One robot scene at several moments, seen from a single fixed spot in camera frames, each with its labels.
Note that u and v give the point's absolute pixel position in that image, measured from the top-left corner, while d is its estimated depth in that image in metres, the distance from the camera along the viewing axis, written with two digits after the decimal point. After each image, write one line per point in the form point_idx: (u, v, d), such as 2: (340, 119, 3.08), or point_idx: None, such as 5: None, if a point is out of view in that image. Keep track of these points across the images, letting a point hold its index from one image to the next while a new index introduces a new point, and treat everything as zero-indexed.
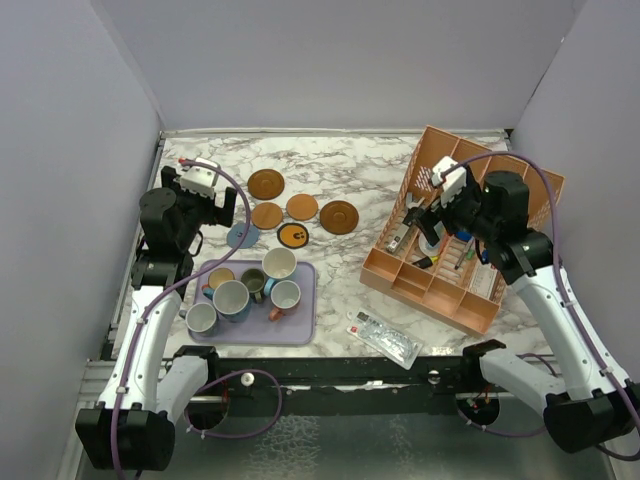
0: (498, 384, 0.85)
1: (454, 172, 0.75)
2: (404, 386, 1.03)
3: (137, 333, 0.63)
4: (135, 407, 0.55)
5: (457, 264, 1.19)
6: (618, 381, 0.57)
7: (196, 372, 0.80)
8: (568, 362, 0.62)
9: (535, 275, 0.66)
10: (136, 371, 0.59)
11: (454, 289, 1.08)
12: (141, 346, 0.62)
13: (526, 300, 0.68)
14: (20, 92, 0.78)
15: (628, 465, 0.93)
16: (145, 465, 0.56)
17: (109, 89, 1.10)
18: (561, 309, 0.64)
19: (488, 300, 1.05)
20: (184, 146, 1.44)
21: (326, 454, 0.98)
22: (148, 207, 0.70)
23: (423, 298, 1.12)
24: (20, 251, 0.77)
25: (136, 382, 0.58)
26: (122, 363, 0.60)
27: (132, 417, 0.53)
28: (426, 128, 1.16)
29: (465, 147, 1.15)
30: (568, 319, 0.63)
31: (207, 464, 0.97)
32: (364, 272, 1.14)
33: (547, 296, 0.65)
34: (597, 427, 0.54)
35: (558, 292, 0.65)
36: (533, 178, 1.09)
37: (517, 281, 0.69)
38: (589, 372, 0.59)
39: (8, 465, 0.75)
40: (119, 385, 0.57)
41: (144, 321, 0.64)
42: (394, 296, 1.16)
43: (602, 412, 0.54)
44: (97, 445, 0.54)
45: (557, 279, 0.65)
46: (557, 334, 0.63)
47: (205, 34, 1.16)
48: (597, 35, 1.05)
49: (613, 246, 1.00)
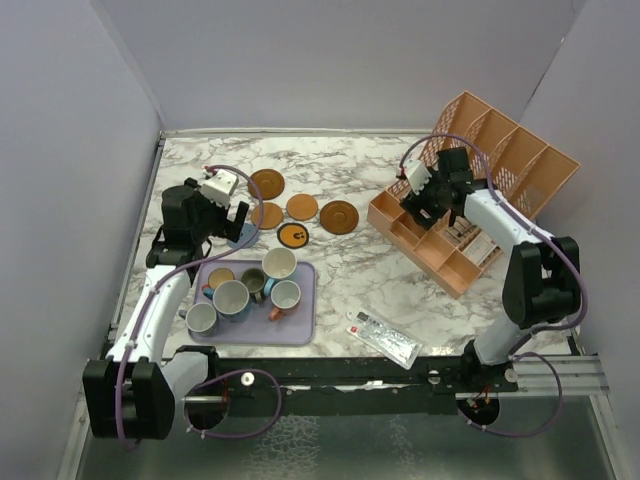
0: (489, 360, 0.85)
1: (411, 163, 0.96)
2: (403, 386, 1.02)
3: (148, 301, 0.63)
4: (142, 361, 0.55)
5: (460, 232, 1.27)
6: (543, 234, 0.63)
7: (193, 366, 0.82)
8: (507, 242, 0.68)
9: (474, 194, 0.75)
10: (146, 325, 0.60)
11: (446, 245, 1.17)
12: (153, 309, 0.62)
13: (475, 218, 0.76)
14: (19, 92, 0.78)
15: (628, 464, 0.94)
16: (147, 433, 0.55)
17: (109, 90, 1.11)
18: (495, 206, 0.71)
19: (473, 264, 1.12)
20: (183, 146, 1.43)
21: (326, 454, 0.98)
22: (169, 198, 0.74)
23: (416, 250, 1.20)
24: (20, 253, 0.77)
25: (146, 340, 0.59)
26: (132, 323, 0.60)
27: (135, 379, 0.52)
28: (463, 92, 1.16)
29: (496, 118, 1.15)
30: (500, 211, 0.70)
31: (208, 464, 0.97)
32: (371, 209, 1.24)
33: (484, 202, 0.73)
34: (534, 275, 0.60)
35: (491, 197, 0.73)
36: (552, 160, 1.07)
37: (465, 206, 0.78)
38: (518, 235, 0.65)
39: (9, 467, 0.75)
40: (129, 340, 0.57)
41: (156, 290, 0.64)
42: (391, 239, 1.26)
43: (534, 256, 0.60)
44: (101, 402, 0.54)
45: (491, 193, 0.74)
46: (491, 221, 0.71)
47: (205, 35, 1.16)
48: (597, 35, 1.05)
49: (611, 246, 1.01)
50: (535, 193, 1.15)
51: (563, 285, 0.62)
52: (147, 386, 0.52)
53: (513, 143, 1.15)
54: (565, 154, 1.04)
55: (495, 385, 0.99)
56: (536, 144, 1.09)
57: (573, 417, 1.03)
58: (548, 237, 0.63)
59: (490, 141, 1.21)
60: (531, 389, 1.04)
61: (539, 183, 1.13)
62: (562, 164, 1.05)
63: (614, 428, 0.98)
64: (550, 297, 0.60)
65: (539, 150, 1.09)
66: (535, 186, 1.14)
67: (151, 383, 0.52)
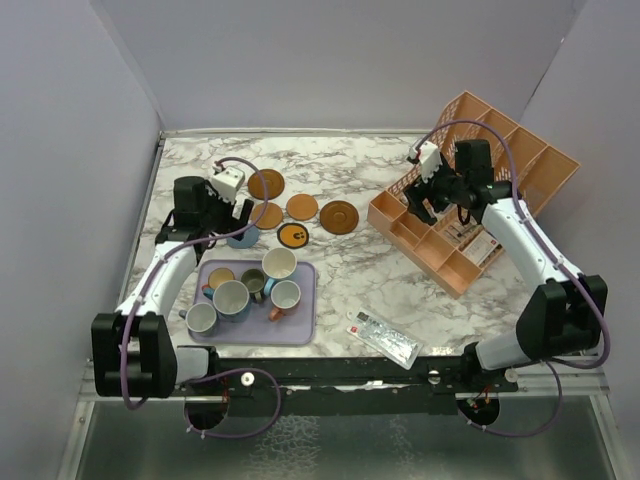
0: (492, 368, 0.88)
1: (427, 146, 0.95)
2: (403, 386, 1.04)
3: (157, 267, 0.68)
4: (149, 314, 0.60)
5: (459, 232, 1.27)
6: (570, 271, 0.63)
7: (194, 355, 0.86)
8: (529, 268, 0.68)
9: (497, 204, 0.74)
10: (152, 286, 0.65)
11: (446, 245, 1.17)
12: (161, 273, 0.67)
13: (494, 230, 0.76)
14: (19, 92, 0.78)
15: (628, 464, 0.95)
16: (147, 389, 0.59)
17: (109, 89, 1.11)
18: (519, 226, 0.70)
19: (472, 263, 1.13)
20: (183, 146, 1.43)
21: (326, 454, 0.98)
22: (181, 182, 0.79)
23: (416, 249, 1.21)
24: (20, 252, 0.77)
25: (153, 299, 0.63)
26: (141, 284, 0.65)
27: (144, 332, 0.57)
28: (463, 92, 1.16)
29: (496, 118, 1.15)
30: (525, 232, 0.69)
31: (207, 464, 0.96)
32: (371, 209, 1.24)
33: (507, 218, 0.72)
34: (556, 316, 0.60)
35: (516, 213, 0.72)
36: (552, 160, 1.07)
37: (484, 215, 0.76)
38: (544, 267, 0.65)
39: (8, 466, 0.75)
40: (137, 296, 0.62)
41: (165, 259, 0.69)
42: (391, 239, 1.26)
43: (560, 301, 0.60)
44: (107, 356, 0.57)
45: (514, 204, 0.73)
46: (513, 241, 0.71)
47: (205, 34, 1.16)
48: (597, 34, 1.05)
49: (612, 246, 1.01)
50: (534, 193, 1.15)
51: (583, 324, 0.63)
52: (153, 337, 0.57)
53: (514, 142, 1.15)
54: (565, 154, 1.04)
55: (495, 384, 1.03)
56: (537, 144, 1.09)
57: (574, 417, 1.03)
58: (575, 275, 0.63)
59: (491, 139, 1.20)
60: (531, 389, 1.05)
61: (539, 183, 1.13)
62: (562, 164, 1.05)
63: (614, 428, 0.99)
64: (568, 338, 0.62)
65: (540, 150, 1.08)
66: (536, 185, 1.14)
67: (158, 334, 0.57)
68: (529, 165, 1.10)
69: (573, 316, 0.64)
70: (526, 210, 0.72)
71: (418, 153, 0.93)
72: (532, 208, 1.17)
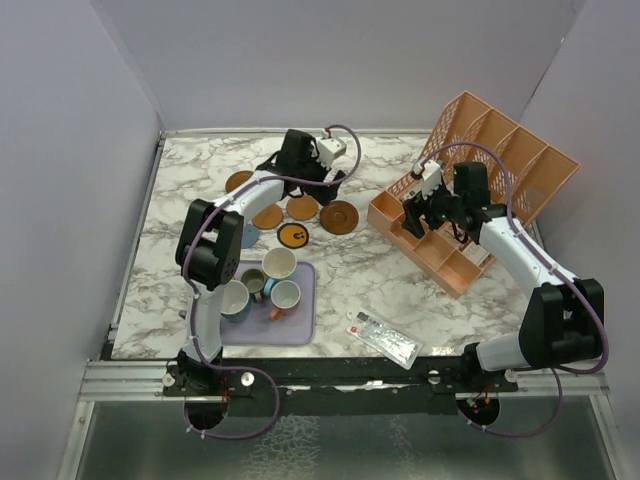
0: (494, 368, 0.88)
1: (431, 163, 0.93)
2: (403, 386, 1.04)
3: (252, 184, 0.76)
4: (234, 214, 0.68)
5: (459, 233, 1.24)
6: (566, 276, 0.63)
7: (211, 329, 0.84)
8: (525, 277, 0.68)
9: (491, 222, 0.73)
10: (244, 195, 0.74)
11: (447, 244, 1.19)
12: (251, 192, 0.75)
13: (489, 245, 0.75)
14: (22, 93, 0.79)
15: (629, 463, 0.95)
16: (210, 275, 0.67)
17: (110, 90, 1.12)
18: (514, 238, 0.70)
19: (472, 263, 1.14)
20: (183, 145, 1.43)
21: (326, 454, 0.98)
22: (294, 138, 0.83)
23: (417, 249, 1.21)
24: (20, 252, 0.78)
25: (240, 205, 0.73)
26: (239, 193, 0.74)
27: (224, 223, 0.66)
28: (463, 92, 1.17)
29: (497, 119, 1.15)
30: (519, 244, 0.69)
31: (207, 464, 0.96)
32: (372, 209, 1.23)
33: (502, 232, 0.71)
34: (555, 322, 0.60)
35: (510, 228, 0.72)
36: (552, 160, 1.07)
37: (479, 233, 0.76)
38: (539, 274, 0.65)
39: (9, 463, 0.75)
40: (230, 197, 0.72)
41: (259, 182, 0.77)
42: (391, 239, 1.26)
43: (558, 302, 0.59)
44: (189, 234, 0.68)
45: (508, 221, 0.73)
46: (508, 252, 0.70)
47: (205, 35, 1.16)
48: (597, 34, 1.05)
49: (612, 243, 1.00)
50: (535, 193, 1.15)
51: (585, 329, 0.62)
52: (228, 231, 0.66)
53: (514, 142, 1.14)
54: (565, 154, 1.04)
55: (494, 384, 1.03)
56: (538, 147, 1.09)
57: (574, 416, 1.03)
58: (571, 279, 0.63)
59: (491, 140, 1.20)
60: (531, 389, 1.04)
61: (540, 183, 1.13)
62: (563, 163, 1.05)
63: (614, 428, 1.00)
64: (571, 343, 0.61)
65: (541, 151, 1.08)
66: (535, 185, 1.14)
67: (235, 228, 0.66)
68: (530, 166, 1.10)
69: (575, 323, 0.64)
70: (519, 224, 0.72)
71: (423, 169, 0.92)
72: (533, 208, 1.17)
